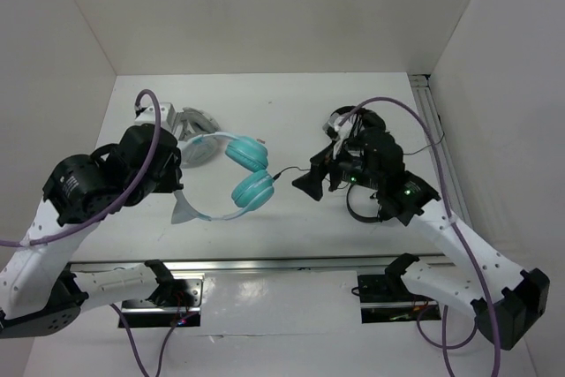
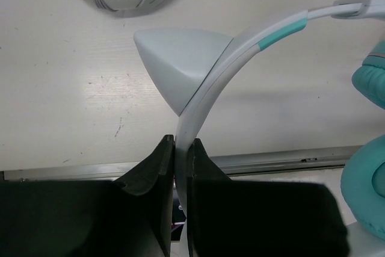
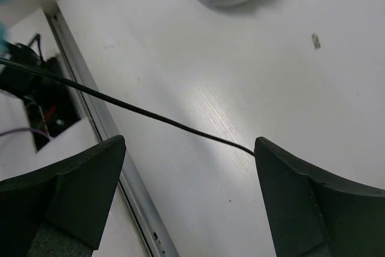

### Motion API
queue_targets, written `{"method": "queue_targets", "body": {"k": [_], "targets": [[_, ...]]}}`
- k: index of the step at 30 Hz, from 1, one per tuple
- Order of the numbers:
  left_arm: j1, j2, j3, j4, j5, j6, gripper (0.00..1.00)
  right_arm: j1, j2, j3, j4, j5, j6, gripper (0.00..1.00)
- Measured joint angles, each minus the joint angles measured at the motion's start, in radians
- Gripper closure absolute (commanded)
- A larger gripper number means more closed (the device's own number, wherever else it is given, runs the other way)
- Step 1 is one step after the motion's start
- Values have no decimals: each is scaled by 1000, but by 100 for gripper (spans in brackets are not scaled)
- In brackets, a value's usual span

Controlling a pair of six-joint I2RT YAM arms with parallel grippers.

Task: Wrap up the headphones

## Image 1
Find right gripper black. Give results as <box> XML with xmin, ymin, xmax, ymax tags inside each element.
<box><xmin>291</xmin><ymin>137</ymin><xmax>383</xmax><ymax>200</ymax></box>

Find black headphone audio cable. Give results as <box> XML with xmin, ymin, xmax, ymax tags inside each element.
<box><xmin>272</xmin><ymin>166</ymin><xmax>314</xmax><ymax>182</ymax></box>

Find teal cat ear headphones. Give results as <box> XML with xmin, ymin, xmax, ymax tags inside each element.
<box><xmin>169</xmin><ymin>131</ymin><xmax>276</xmax><ymax>225</ymax></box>

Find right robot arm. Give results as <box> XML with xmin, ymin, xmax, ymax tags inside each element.
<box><xmin>292</xmin><ymin>128</ymin><xmax>550</xmax><ymax>351</ymax></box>

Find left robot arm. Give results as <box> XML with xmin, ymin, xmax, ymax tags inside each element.
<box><xmin>1</xmin><ymin>124</ymin><xmax>182</xmax><ymax>339</ymax></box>

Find black wrapped headphones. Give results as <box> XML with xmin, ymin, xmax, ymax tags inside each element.
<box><xmin>322</xmin><ymin>105</ymin><xmax>387</xmax><ymax>139</ymax></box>

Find black unwrapped headphones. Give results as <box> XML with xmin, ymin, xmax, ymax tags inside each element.
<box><xmin>345</xmin><ymin>185</ymin><xmax>383</xmax><ymax>223</ymax></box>

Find grey white gaming headset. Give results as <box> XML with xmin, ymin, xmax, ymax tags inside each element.
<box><xmin>173</xmin><ymin>108</ymin><xmax>221</xmax><ymax>169</ymax></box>

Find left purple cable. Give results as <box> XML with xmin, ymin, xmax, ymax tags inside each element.
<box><xmin>0</xmin><ymin>89</ymin><xmax>195</xmax><ymax>377</ymax></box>

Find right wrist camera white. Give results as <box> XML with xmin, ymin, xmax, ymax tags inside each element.
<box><xmin>322</xmin><ymin>112</ymin><xmax>353</xmax><ymax>159</ymax></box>

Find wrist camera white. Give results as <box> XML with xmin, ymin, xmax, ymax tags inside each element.
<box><xmin>133</xmin><ymin>102</ymin><xmax>177</xmax><ymax>132</ymax></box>
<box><xmin>322</xmin><ymin>112</ymin><xmax>353</xmax><ymax>159</ymax></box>

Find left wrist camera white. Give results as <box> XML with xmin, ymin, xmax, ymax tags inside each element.
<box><xmin>133</xmin><ymin>102</ymin><xmax>177</xmax><ymax>132</ymax></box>

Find aluminium rail at right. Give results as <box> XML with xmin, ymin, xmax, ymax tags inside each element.
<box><xmin>408</xmin><ymin>74</ymin><xmax>472</xmax><ymax>226</ymax></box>

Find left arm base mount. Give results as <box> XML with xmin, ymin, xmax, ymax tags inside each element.
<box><xmin>119</xmin><ymin>272</ymin><xmax>204</xmax><ymax>328</ymax></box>

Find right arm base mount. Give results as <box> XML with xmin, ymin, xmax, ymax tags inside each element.
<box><xmin>350</xmin><ymin>275</ymin><xmax>441</xmax><ymax>324</ymax></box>

